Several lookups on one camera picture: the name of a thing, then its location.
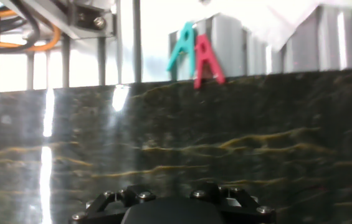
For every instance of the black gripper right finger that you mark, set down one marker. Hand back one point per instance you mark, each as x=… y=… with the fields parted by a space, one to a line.
x=241 y=205

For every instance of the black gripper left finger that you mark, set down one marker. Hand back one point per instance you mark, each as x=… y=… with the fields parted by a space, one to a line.
x=107 y=207

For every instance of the black marble pattern mat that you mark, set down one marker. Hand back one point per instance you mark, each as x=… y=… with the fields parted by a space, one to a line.
x=194 y=130

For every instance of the red plastic clothespin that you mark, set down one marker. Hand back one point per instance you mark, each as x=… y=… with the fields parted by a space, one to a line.
x=207 y=59

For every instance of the teal plastic clothespin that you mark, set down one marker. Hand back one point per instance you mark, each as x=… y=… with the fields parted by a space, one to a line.
x=185 y=43

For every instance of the orange tube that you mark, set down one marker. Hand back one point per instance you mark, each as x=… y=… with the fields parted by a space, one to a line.
x=54 y=39

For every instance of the flat white tissue sheets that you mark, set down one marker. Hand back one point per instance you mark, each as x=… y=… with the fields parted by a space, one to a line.
x=272 y=18

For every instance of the aluminium frame bar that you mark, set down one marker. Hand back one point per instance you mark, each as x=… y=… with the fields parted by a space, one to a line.
x=54 y=15

